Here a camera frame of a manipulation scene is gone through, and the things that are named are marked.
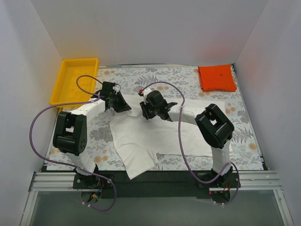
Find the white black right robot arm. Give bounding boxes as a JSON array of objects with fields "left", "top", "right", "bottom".
[{"left": 138, "top": 88, "right": 234, "bottom": 187}]

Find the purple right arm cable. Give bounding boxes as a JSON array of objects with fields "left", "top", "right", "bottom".
[{"left": 138, "top": 81, "right": 242, "bottom": 206}]

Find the white t-shirt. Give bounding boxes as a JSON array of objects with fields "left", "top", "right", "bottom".
[{"left": 109, "top": 93, "right": 233, "bottom": 180}]

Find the folded orange t-shirt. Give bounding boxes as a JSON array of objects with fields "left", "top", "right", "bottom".
[{"left": 198, "top": 65, "right": 237, "bottom": 92}]

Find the yellow plastic tray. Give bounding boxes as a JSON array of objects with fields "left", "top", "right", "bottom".
[{"left": 50, "top": 58, "right": 98, "bottom": 105}]

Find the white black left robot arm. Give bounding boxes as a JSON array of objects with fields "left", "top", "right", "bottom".
[{"left": 53, "top": 82, "right": 131, "bottom": 188}]

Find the aluminium frame rail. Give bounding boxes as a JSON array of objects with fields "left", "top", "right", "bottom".
[{"left": 21, "top": 170, "right": 293, "bottom": 226}]

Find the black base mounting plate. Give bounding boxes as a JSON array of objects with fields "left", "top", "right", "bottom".
[{"left": 72, "top": 171, "right": 241, "bottom": 202}]

